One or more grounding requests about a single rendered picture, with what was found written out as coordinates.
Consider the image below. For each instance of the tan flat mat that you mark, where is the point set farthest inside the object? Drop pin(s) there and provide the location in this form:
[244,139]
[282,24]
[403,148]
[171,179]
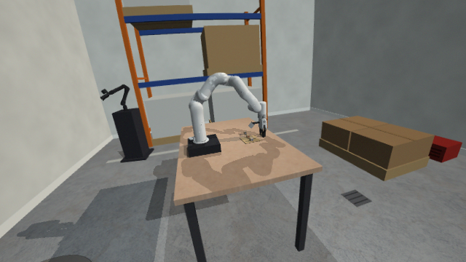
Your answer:
[247,140]

